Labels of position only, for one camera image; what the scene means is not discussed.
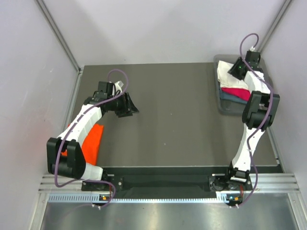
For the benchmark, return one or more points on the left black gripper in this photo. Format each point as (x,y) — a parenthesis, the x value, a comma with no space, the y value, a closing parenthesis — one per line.
(127,106)

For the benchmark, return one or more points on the white t shirt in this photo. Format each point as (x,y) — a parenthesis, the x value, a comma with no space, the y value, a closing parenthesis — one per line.
(227,80)

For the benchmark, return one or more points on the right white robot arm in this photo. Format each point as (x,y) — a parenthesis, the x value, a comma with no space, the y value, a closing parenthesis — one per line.
(257,116)

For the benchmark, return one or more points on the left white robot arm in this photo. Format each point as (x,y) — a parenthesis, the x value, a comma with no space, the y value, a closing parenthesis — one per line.
(64,153)

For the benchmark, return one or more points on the orange folded t shirt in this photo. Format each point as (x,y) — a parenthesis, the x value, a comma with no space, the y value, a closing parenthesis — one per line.
(91,144)

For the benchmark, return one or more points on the clear plastic bin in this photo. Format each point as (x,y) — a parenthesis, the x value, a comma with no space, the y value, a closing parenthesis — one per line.
(227,107)

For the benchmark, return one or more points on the blue t shirt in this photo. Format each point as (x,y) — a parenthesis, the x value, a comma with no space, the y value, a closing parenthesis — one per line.
(226,96)

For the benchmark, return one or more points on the pink t shirt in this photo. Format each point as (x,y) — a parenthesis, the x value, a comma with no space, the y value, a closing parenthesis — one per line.
(238,92)

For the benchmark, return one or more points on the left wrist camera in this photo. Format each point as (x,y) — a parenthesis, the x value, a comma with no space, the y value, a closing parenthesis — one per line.
(118,86)

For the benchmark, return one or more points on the grey slotted cable duct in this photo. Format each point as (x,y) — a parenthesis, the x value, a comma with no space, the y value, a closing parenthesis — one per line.
(103,198)

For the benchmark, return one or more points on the aluminium frame rail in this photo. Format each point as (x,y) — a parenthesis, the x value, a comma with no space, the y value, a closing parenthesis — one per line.
(266,183)

